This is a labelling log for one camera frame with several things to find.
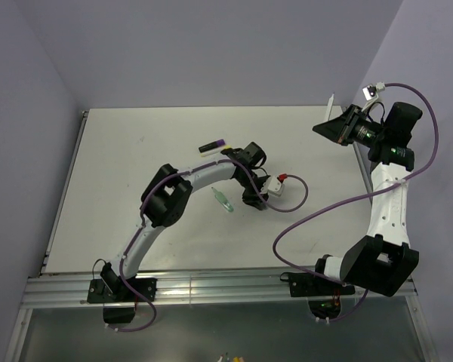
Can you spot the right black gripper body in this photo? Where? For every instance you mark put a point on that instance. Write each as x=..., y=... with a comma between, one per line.
x=352, y=127

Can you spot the green translucent marker pen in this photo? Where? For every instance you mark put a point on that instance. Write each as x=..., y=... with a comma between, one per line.
x=222, y=199

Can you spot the white grey-tip pen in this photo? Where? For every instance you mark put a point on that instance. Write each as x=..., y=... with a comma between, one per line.
x=329, y=107

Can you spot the white yellow-tip pen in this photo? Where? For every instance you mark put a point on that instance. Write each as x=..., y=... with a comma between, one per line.
x=212, y=152

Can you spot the black purple marker pen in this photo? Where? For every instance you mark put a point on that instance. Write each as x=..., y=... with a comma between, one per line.
x=207, y=147

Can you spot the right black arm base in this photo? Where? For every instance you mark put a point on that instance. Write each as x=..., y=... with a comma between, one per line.
x=324, y=297

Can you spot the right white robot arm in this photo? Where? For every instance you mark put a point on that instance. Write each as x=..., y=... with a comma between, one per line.
x=383, y=259

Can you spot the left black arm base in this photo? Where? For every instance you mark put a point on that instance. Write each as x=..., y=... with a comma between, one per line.
x=99, y=293

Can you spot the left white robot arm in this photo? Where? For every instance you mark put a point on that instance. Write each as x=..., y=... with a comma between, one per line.
x=163, y=204

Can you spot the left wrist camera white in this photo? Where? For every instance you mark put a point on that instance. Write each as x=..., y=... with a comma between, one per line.
x=273, y=187

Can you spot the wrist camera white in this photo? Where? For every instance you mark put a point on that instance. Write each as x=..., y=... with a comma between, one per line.
x=273, y=187
x=371, y=94

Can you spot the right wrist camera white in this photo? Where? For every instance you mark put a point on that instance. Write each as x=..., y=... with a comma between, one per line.
x=371, y=94

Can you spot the aluminium rail frame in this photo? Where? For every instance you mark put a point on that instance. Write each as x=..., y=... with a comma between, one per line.
x=218, y=287

